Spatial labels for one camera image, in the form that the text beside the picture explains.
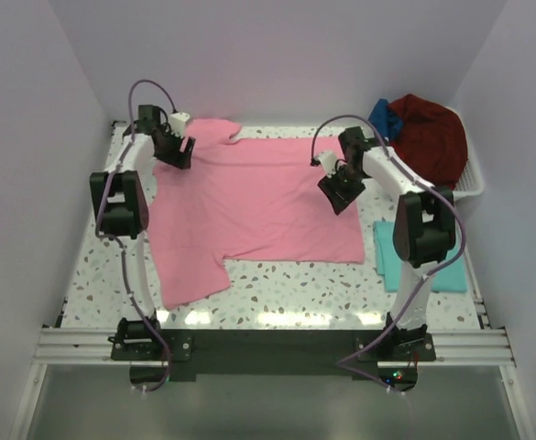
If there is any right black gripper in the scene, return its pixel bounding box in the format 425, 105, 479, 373
319, 165, 367, 215

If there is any pink t shirt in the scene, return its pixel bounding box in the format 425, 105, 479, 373
148, 119, 365, 309

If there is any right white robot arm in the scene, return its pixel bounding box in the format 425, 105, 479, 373
311, 126, 465, 360

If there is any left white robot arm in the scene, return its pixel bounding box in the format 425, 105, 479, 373
89, 104, 195, 359

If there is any blue t shirt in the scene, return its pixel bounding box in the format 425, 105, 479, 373
368, 99, 403, 141

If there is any folded teal t shirt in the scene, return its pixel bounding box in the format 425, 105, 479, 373
373, 221, 467, 293

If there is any dark red t shirt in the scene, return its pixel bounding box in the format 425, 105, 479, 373
388, 93, 468, 189

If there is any white plastic laundry basket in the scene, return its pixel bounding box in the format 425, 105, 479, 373
448, 106, 485, 201

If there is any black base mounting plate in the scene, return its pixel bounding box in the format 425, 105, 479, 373
108, 322, 437, 389

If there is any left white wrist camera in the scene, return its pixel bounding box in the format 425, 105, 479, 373
168, 112, 191, 138

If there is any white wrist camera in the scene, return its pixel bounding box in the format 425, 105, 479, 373
311, 150, 342, 177
168, 112, 191, 138

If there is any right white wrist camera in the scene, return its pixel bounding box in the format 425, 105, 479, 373
311, 150, 342, 177

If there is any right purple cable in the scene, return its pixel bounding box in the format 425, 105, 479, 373
311, 114, 468, 381

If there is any purple cable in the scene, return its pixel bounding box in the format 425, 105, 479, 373
93, 80, 180, 393
311, 114, 468, 381

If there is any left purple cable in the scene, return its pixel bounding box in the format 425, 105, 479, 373
93, 80, 180, 393

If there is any aluminium frame rail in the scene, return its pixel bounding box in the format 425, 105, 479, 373
33, 328, 516, 367

